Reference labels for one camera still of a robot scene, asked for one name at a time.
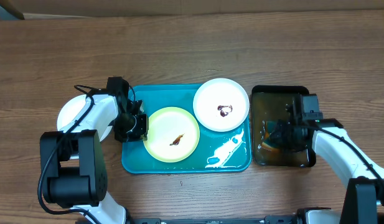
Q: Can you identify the white plate with dark stain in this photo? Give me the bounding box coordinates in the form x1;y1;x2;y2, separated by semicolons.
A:
193;78;250;132

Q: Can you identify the green and yellow sponge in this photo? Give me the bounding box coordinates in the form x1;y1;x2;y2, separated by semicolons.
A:
261;121;280;153

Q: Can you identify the black water tray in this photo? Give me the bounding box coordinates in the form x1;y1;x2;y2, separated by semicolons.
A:
250;85;316;168

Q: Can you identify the teal plastic tray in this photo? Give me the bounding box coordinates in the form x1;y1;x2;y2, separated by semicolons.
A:
121;84;252;174

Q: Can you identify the yellow plate with sauce stain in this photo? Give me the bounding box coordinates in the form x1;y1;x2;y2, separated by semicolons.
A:
143;107;200;163

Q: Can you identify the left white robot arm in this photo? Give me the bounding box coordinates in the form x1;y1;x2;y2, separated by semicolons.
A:
37;77;148;223

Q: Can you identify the white plate with orange stain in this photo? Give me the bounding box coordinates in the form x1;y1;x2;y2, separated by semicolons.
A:
57;94;118;142

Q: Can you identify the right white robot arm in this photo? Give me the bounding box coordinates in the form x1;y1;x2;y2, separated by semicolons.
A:
267;94;384;224

